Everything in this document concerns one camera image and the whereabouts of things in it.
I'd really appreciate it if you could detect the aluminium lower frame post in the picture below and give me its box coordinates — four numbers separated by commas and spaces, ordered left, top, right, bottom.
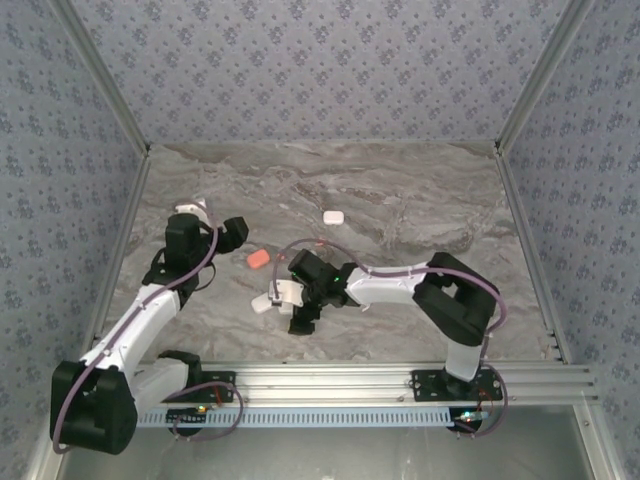
22, 404, 76, 480
572, 402, 629, 480

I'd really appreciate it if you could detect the slotted pale cable duct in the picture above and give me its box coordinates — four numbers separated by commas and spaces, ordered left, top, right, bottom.
134, 407, 456, 430

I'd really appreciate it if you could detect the aluminium table side rail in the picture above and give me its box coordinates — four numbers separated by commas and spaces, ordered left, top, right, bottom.
494, 148, 572, 365
92, 149, 152, 351

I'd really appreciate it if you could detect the grey metal lower panel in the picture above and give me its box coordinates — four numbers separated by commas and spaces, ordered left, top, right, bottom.
54, 407, 599, 480

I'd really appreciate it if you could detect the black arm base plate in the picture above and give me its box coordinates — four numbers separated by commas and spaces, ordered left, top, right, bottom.
145, 370, 238, 404
410, 368, 504, 403

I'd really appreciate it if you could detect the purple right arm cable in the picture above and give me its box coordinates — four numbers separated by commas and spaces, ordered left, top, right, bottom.
272, 239, 510, 439

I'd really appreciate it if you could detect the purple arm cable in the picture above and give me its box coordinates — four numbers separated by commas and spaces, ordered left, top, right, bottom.
272, 239, 510, 439
49, 199, 245, 455

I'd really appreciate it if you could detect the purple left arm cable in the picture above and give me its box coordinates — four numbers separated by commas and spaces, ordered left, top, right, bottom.
49, 199, 245, 455

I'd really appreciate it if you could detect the wide aluminium mounting rail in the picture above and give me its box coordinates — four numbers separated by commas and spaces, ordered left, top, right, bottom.
132, 363, 600, 407

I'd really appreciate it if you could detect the small black circuit board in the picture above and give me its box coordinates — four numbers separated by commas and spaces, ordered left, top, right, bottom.
166, 407, 209, 426
452, 409, 489, 432

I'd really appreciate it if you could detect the aluminium corner post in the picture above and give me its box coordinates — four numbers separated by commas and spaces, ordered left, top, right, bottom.
493, 0, 599, 157
49, 0, 153, 159

